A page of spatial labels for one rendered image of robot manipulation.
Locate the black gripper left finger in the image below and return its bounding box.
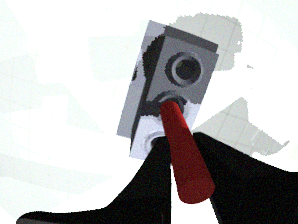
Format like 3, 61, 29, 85
16, 136, 173, 224

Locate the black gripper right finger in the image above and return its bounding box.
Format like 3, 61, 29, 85
193, 132, 298, 224

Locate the dark red peg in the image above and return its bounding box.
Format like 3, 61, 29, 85
160, 101, 216, 205

